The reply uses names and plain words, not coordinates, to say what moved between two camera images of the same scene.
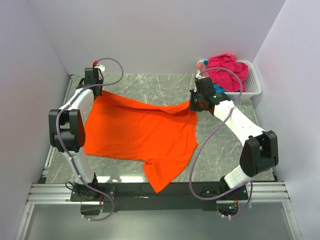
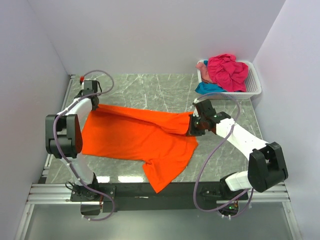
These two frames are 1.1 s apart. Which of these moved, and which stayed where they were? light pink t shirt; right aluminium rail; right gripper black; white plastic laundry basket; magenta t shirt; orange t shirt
Moved: right gripper black; orange t shirt
Stayed: magenta t shirt; white plastic laundry basket; right aluminium rail; light pink t shirt
